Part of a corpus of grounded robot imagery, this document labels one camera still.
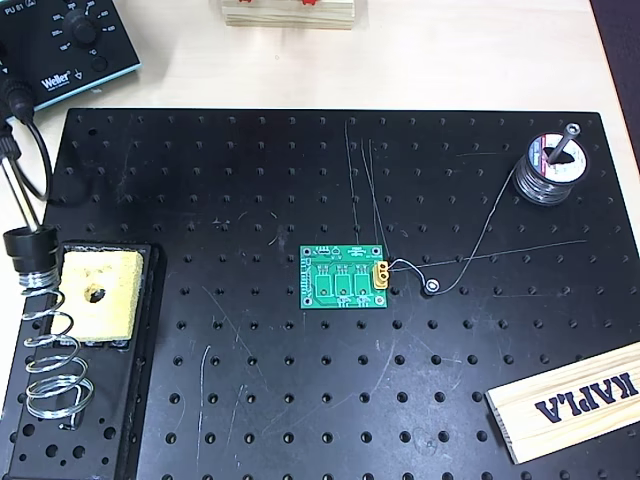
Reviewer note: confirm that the black soldering iron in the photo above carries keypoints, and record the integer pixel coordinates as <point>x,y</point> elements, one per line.
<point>22,200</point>

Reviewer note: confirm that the teal Weller soldering station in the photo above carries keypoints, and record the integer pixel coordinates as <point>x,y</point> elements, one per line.
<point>50,50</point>

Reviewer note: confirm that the black perforated breadboard plate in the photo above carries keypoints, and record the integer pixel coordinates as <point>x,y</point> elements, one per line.
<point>300,375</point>

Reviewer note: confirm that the black iron stand base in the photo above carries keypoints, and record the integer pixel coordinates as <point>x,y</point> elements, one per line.
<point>125,400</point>

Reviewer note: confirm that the yellow cleaning sponge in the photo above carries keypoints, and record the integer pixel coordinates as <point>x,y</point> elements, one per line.
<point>115,300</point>

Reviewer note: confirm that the printed Kapla wood plank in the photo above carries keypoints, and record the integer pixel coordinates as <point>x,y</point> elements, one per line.
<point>575,400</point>

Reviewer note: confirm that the metal spring iron holder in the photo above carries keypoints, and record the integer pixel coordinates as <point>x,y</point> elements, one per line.
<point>30,247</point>

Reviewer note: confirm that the metal spool post bolt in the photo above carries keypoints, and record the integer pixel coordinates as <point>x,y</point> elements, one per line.
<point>564,145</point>

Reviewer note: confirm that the yellow power connector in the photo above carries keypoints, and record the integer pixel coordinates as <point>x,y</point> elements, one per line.
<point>381,275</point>

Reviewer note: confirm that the wooden block with red parts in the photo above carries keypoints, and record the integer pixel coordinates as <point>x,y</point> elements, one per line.
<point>290,17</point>

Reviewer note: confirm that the green circuit board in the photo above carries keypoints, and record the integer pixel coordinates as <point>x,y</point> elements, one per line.
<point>342,287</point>

